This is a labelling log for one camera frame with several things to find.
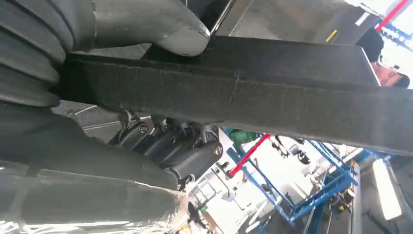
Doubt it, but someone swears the blue steel shelf rack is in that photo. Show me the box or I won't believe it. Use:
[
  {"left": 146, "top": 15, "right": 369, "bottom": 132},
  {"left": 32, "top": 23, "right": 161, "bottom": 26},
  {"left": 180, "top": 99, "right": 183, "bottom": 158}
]
[{"left": 225, "top": 137, "right": 360, "bottom": 227}]

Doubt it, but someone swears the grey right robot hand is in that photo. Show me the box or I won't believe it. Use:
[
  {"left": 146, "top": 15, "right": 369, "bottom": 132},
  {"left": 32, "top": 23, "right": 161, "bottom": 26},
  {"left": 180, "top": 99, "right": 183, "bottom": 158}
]
[{"left": 0, "top": 0, "right": 224, "bottom": 234}]

